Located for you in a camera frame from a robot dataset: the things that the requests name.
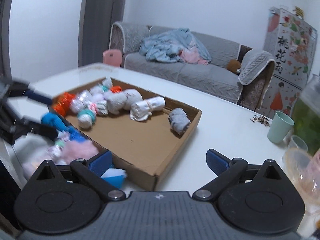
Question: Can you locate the mint green cup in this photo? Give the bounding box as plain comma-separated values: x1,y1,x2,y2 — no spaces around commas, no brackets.
267,111,295,144

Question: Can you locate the pile of seed shells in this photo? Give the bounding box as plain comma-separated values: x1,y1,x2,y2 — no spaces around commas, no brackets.
250,115,272,127

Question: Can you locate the white knitted sock roll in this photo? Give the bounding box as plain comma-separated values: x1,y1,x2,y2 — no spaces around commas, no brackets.
106,89,143,115

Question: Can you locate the brown plush toy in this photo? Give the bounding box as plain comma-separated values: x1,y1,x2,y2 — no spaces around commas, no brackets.
226,59,241,75

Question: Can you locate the white rolled sock with band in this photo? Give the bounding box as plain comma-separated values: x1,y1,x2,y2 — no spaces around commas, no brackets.
130,96,165,121

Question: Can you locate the pink garment on sofa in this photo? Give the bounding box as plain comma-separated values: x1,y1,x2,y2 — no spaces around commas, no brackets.
179,41,210,65

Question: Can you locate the green glass jar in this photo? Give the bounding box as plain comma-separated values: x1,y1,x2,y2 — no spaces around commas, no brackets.
291,74,320,156

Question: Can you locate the clear glass cup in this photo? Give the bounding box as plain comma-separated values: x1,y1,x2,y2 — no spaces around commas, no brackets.
282,134,309,163

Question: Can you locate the pink fluffy sock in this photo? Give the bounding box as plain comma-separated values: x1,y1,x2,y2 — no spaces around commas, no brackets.
47,140,99,165

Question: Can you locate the white teal sock roll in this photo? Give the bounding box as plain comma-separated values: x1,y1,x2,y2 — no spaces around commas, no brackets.
77,108,97,130

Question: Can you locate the grey sock roll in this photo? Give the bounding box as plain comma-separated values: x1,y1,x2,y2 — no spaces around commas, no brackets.
168,108,191,135

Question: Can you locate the shallow cardboard box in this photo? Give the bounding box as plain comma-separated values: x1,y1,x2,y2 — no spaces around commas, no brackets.
47,76,202,192

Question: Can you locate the clear plastic bowl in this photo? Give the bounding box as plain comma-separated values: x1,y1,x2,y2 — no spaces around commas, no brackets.
283,147,319,215

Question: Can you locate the pink plastic child chair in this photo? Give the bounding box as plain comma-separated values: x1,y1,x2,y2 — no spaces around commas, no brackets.
103,49,122,67

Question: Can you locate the floral decorated refrigerator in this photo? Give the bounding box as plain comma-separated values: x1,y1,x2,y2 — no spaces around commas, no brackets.
260,7,317,118

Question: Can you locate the light blue blanket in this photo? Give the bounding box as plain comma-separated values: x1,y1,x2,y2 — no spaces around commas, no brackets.
139,28,212,63

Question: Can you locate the orange sock roll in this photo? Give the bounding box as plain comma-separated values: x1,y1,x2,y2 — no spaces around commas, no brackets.
52,92,76,116

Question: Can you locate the grey covered sofa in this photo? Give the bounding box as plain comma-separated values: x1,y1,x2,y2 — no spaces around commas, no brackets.
109,21,275,111

